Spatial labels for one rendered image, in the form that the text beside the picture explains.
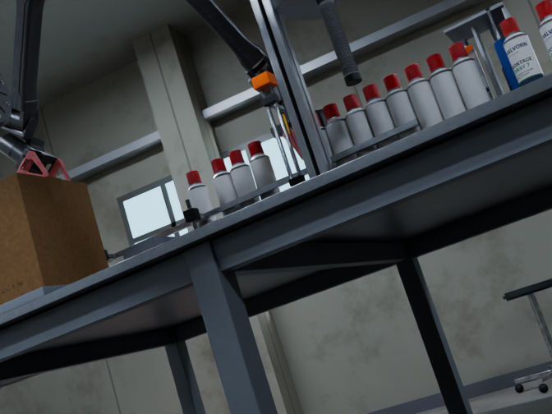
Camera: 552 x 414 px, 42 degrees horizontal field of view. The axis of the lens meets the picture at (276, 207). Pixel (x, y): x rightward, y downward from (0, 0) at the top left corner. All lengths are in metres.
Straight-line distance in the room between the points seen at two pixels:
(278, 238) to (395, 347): 3.52
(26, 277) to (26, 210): 0.14
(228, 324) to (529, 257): 3.48
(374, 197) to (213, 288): 0.34
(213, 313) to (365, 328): 3.49
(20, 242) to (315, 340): 3.43
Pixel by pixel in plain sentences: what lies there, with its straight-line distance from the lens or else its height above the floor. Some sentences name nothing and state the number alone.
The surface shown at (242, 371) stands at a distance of 1.30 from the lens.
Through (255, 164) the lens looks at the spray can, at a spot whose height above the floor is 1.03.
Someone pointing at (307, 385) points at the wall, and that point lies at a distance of 4.92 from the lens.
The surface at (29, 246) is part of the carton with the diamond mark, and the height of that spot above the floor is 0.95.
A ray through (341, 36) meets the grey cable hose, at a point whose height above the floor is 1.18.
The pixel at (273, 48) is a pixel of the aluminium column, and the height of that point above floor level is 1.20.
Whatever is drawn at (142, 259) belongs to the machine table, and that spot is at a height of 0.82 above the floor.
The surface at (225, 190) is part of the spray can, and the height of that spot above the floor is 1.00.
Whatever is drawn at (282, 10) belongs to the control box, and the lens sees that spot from 1.65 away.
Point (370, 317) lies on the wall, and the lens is 4.76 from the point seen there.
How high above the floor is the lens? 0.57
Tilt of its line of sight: 12 degrees up
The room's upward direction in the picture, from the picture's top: 18 degrees counter-clockwise
